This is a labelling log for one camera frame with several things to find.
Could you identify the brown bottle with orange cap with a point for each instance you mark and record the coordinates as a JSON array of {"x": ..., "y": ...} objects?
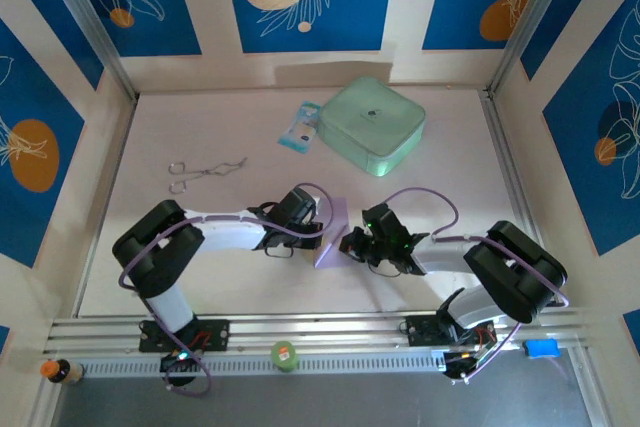
[{"x": 62, "y": 371}]

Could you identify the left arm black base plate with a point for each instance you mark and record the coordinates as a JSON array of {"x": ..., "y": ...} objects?
[{"x": 217, "y": 334}]

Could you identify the aluminium frame post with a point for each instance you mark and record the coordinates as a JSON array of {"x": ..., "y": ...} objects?
[
  {"x": 545, "y": 12},
  {"x": 85, "y": 12}
]

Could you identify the aluminium side rail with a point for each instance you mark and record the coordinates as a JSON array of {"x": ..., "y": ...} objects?
[{"x": 500, "y": 137}]

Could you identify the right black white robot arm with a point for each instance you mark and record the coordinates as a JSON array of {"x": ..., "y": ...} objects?
[{"x": 520, "y": 272}]

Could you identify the blue box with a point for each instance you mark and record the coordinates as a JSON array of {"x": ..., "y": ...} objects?
[{"x": 541, "y": 348}]

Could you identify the metal tongs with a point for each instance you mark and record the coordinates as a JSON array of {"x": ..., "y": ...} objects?
[{"x": 215, "y": 169}]

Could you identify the aluminium mounting rail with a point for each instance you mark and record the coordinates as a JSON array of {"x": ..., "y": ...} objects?
[{"x": 325, "y": 329}]

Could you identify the green jar with orange label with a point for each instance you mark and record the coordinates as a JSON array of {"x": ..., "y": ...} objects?
[{"x": 284, "y": 356}]

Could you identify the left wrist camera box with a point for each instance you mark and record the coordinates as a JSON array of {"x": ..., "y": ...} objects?
[{"x": 320, "y": 204}]

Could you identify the black controller board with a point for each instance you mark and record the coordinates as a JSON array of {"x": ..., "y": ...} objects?
[
  {"x": 187, "y": 363},
  {"x": 457, "y": 366}
]

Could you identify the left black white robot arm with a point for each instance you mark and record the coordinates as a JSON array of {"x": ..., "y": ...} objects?
[{"x": 155, "y": 252}]

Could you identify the blue wet wipes packet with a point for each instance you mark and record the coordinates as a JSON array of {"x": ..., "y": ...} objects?
[{"x": 299, "y": 127}]

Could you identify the mint green zip pouch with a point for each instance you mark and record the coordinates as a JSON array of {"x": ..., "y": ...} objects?
[{"x": 372, "y": 122}]

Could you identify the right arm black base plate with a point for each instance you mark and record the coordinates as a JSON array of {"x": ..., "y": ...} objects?
[{"x": 420, "y": 329}]

